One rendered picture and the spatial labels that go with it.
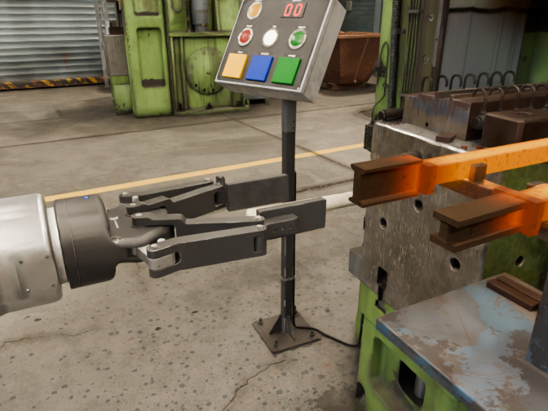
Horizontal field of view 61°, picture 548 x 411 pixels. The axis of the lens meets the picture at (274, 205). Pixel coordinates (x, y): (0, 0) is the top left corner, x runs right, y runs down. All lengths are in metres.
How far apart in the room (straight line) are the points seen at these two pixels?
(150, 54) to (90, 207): 5.44
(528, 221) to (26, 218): 0.42
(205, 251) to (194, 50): 5.47
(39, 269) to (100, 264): 0.04
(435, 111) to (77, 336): 1.54
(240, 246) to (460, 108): 0.73
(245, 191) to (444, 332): 0.40
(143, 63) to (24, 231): 5.46
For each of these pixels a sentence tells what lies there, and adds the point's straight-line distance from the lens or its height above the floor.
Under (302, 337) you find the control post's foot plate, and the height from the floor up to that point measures 0.01.
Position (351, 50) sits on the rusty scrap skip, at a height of 0.63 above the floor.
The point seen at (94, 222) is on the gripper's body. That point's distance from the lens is 0.39.
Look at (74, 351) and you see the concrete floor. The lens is 1.95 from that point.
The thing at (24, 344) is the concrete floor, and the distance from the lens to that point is 2.06.
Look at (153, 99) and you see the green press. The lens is 5.82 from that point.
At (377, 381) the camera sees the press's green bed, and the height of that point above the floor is 0.16.
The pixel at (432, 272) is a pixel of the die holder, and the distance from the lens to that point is 1.08.
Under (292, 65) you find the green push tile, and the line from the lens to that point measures 1.33.
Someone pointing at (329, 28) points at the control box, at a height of 1.12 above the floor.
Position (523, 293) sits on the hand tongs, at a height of 0.73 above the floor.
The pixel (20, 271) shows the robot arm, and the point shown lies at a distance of 0.38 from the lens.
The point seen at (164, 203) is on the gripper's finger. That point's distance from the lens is 0.44.
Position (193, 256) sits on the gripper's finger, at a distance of 0.37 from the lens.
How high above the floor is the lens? 1.16
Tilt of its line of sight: 23 degrees down
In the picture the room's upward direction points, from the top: straight up
